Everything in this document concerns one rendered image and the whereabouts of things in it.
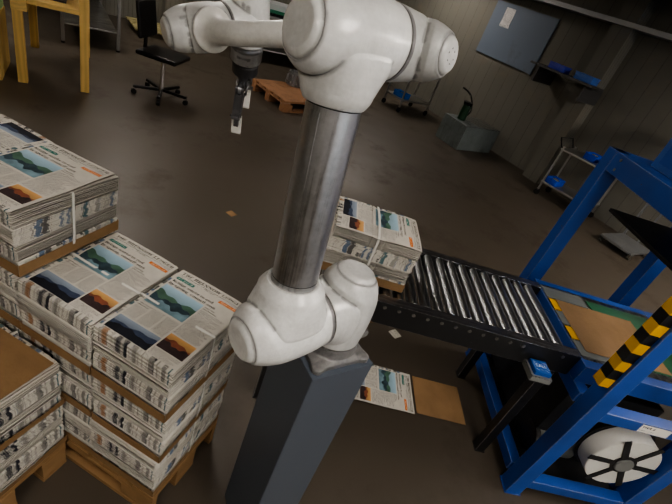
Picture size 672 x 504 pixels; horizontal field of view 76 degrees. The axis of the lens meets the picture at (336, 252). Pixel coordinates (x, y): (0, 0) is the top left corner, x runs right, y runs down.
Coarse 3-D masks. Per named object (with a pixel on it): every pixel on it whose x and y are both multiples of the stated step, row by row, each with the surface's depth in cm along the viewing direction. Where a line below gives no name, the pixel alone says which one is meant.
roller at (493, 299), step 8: (480, 272) 227; (480, 280) 224; (488, 280) 220; (488, 288) 215; (488, 296) 211; (496, 296) 210; (496, 304) 204; (496, 312) 200; (496, 320) 198; (504, 320) 195; (504, 328) 191
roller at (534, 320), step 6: (516, 282) 228; (516, 288) 225; (522, 288) 225; (516, 294) 223; (522, 294) 220; (522, 300) 217; (528, 300) 216; (522, 306) 215; (528, 306) 212; (528, 312) 209; (534, 312) 208; (528, 318) 207; (534, 318) 205; (534, 324) 202; (540, 324) 201; (534, 330) 200; (540, 330) 198; (540, 336) 195; (546, 336) 195
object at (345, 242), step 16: (352, 208) 186; (368, 208) 191; (336, 224) 171; (352, 224) 174; (368, 224) 179; (336, 240) 174; (352, 240) 174; (368, 240) 173; (336, 256) 178; (352, 256) 177
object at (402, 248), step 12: (396, 216) 194; (396, 228) 184; (408, 228) 187; (396, 240) 175; (408, 240) 178; (384, 252) 175; (396, 252) 175; (408, 252) 175; (420, 252) 175; (384, 264) 178; (396, 264) 178; (408, 264) 178; (384, 276) 181; (396, 276) 181
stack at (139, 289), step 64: (64, 256) 141; (128, 256) 149; (0, 320) 142; (64, 320) 126; (128, 320) 127; (192, 320) 135; (64, 384) 143; (128, 384) 127; (192, 384) 133; (128, 448) 143
